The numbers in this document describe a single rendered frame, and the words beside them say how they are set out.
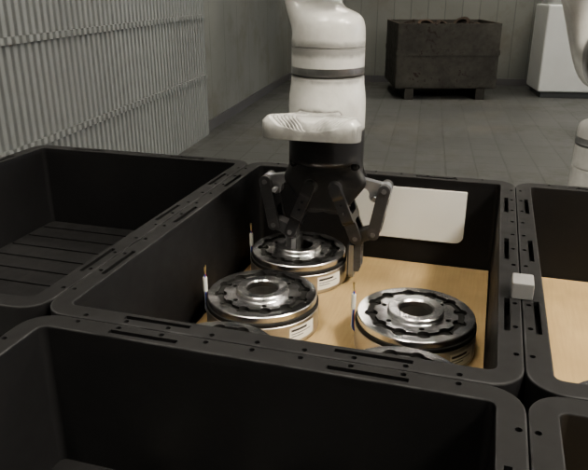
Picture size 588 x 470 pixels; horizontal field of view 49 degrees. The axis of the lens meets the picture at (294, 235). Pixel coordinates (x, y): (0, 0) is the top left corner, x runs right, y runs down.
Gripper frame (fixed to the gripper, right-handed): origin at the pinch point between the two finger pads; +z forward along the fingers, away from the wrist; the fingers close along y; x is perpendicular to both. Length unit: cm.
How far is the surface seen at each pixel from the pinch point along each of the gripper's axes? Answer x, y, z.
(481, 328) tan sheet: 6.8, -16.6, 2.4
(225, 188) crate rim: 2.5, 10.0, -7.6
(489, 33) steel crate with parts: -655, -16, 18
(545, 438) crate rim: 35.2, -18.9, -7.7
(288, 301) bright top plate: 12.4, 0.3, -0.8
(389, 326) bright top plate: 14.5, -9.0, -0.8
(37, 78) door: -188, 176, 12
